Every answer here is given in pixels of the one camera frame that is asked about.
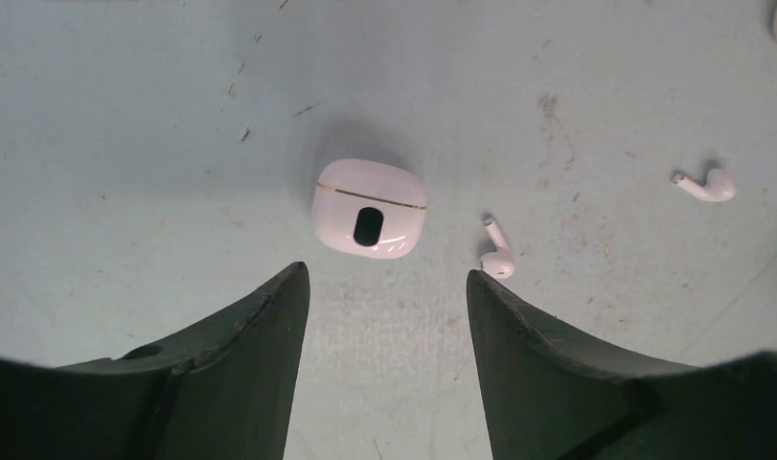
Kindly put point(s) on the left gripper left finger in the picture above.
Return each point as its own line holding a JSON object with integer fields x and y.
{"x": 221, "y": 388}

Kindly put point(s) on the white earbud charging case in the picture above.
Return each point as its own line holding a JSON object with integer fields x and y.
{"x": 368, "y": 209}

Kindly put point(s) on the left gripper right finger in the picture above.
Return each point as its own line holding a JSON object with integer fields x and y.
{"x": 552, "y": 391}

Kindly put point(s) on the white earbud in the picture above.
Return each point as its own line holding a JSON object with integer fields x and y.
{"x": 498, "y": 263}
{"x": 717, "y": 187}

